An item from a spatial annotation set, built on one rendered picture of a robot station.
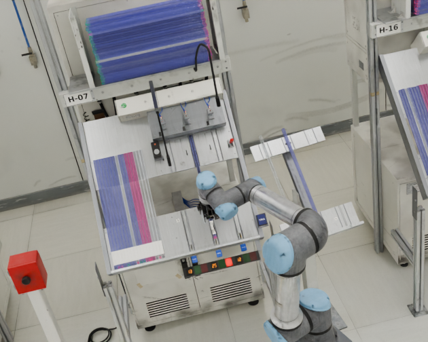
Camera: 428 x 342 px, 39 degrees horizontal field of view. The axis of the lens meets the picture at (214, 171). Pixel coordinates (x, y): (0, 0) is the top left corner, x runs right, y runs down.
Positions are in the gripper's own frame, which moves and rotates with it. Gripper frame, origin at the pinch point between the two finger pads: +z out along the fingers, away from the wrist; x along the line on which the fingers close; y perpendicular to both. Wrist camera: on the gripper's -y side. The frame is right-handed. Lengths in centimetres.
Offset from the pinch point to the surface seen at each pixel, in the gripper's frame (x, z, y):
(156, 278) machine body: -32, 62, -2
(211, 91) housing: 14, -8, -56
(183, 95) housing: 1, -9, -57
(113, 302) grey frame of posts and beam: -51, 32, 16
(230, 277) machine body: 5, 72, 4
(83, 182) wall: -80, 167, -131
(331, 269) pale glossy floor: 64, 102, 2
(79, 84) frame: -43, -17, -70
